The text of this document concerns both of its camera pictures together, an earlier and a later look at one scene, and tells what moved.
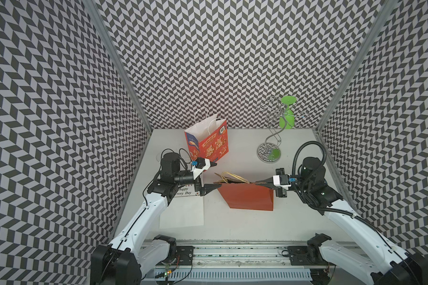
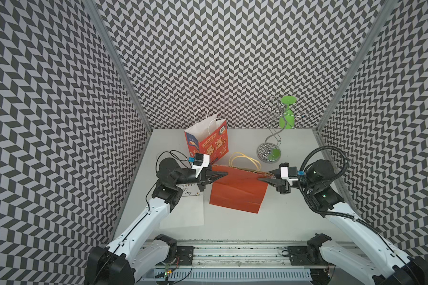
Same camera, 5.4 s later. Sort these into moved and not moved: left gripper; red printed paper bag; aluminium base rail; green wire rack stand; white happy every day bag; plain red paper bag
Moved: left gripper; plain red paper bag
Not moved: aluminium base rail; green wire rack stand; red printed paper bag; white happy every day bag
